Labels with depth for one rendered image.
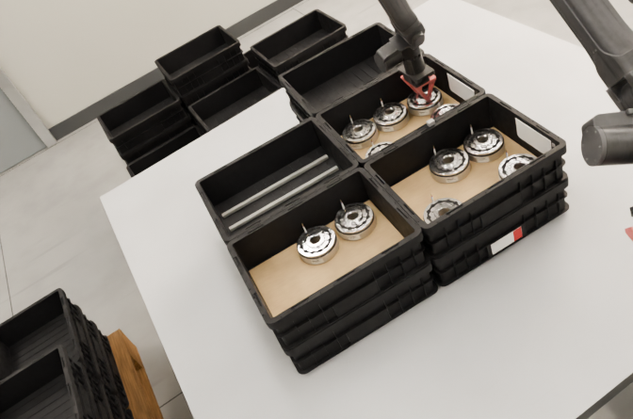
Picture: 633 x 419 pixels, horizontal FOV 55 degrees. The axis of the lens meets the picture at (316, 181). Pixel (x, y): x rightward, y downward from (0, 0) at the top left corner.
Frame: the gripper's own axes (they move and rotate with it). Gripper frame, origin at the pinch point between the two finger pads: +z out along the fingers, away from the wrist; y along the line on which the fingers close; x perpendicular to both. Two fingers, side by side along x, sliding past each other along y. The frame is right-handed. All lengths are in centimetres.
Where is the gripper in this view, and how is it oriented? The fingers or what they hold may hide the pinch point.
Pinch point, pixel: (423, 94)
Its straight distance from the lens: 185.6
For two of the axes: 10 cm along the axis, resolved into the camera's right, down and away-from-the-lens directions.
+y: 4.0, 4.9, -7.7
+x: 8.5, -5.2, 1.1
